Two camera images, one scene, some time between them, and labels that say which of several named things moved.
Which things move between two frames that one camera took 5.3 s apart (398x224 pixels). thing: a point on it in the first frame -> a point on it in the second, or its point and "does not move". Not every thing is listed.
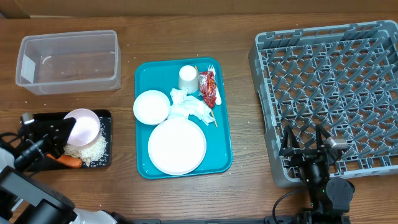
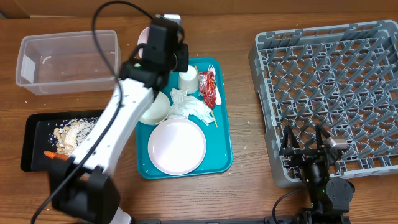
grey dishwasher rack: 344,78 does not move
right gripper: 301,155 does not move
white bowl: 152,107 does not move
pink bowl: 86,130 -> 143,38
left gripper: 55,138 -> 180,48
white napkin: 184,106 does not move
